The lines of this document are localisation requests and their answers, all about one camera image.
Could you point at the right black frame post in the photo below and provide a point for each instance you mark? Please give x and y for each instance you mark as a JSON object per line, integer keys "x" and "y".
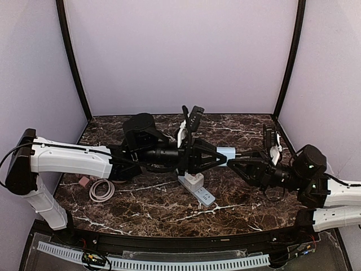
{"x": 291, "y": 57}

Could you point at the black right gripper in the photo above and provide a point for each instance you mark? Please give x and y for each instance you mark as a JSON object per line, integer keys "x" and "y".
{"x": 265, "y": 170}

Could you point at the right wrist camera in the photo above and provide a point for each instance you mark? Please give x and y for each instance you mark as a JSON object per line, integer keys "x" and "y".
{"x": 271, "y": 143}

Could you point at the white cube socket adapter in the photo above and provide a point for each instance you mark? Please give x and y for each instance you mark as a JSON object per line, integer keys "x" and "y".
{"x": 193, "y": 182}

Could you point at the grey slotted cable duct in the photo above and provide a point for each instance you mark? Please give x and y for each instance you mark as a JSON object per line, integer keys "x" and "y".
{"x": 227, "y": 260}

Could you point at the small pink cube adapter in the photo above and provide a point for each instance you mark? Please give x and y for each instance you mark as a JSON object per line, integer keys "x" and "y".
{"x": 84, "y": 181}

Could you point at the black frame post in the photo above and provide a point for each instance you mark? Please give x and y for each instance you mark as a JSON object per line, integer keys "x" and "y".
{"x": 63, "y": 22}
{"x": 291, "y": 57}

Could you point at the blue power strip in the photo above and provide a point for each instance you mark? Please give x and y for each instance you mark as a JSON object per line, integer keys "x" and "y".
{"x": 203, "y": 196}

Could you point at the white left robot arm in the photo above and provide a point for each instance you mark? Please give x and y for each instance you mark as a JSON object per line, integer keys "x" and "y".
{"x": 34, "y": 155}

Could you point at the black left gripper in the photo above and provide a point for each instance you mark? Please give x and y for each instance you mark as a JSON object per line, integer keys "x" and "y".
{"x": 189, "y": 157}

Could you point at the left black frame post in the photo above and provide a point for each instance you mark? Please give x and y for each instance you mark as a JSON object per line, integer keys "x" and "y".
{"x": 63, "y": 22}

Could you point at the small green circuit board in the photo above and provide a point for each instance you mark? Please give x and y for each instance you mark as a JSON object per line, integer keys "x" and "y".
{"x": 93, "y": 259}

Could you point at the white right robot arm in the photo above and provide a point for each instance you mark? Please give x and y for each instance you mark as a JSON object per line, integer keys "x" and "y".
{"x": 328, "y": 201}

